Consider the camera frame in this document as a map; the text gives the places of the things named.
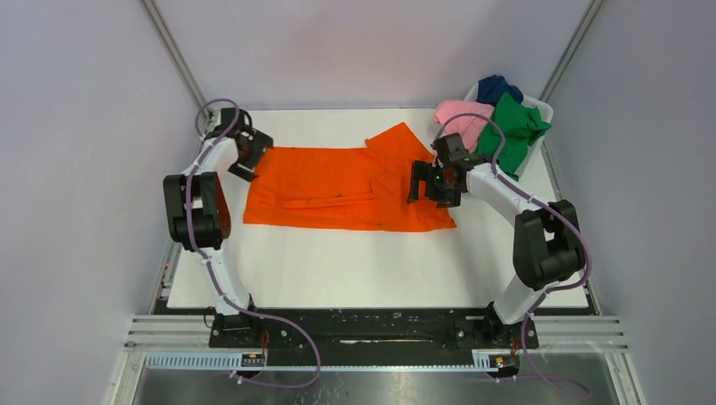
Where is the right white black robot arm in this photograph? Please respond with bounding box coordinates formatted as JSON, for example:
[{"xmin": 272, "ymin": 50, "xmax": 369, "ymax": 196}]
[{"xmin": 407, "ymin": 133, "xmax": 587, "ymax": 348}]

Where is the green t shirt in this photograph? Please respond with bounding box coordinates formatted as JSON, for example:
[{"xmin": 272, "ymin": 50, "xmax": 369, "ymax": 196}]
[{"xmin": 491, "ymin": 94, "xmax": 551, "ymax": 181}]

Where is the pink t shirt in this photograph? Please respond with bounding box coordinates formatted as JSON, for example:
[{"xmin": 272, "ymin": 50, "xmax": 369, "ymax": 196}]
[{"xmin": 434, "ymin": 100, "xmax": 495, "ymax": 152}]

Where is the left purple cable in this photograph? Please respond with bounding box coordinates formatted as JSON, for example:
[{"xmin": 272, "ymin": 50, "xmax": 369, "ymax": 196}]
[{"xmin": 183, "ymin": 99, "xmax": 323, "ymax": 391}]

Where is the orange t shirt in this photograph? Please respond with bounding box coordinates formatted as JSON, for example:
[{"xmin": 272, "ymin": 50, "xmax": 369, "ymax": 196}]
[{"xmin": 243, "ymin": 122, "xmax": 456, "ymax": 232}]

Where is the navy blue t shirt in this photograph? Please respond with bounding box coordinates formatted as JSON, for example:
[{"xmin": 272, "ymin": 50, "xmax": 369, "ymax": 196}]
[{"xmin": 475, "ymin": 75, "xmax": 524, "ymax": 106}]

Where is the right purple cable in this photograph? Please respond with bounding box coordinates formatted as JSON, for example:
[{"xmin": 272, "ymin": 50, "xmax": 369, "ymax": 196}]
[{"xmin": 433, "ymin": 113, "xmax": 594, "ymax": 400}]

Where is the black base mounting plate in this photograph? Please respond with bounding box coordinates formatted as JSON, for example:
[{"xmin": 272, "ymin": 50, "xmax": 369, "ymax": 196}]
[{"xmin": 154, "ymin": 300, "xmax": 595, "ymax": 369}]

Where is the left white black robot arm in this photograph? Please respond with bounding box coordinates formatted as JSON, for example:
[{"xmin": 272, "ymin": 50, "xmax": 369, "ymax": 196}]
[{"xmin": 163, "ymin": 107, "xmax": 274, "ymax": 347}]

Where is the purple cable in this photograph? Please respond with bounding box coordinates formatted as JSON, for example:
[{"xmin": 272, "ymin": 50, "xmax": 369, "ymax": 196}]
[
  {"xmin": 183, "ymin": 99, "xmax": 323, "ymax": 391},
  {"xmin": 433, "ymin": 113, "xmax": 594, "ymax": 400}
]

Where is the white slotted cable duct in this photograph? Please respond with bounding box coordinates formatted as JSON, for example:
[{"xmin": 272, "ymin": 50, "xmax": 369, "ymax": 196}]
[{"xmin": 144, "ymin": 351, "xmax": 499, "ymax": 372}]

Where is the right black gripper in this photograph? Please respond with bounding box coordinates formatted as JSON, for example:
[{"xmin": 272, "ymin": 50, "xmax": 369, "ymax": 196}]
[{"xmin": 406, "ymin": 160, "xmax": 462, "ymax": 209}]

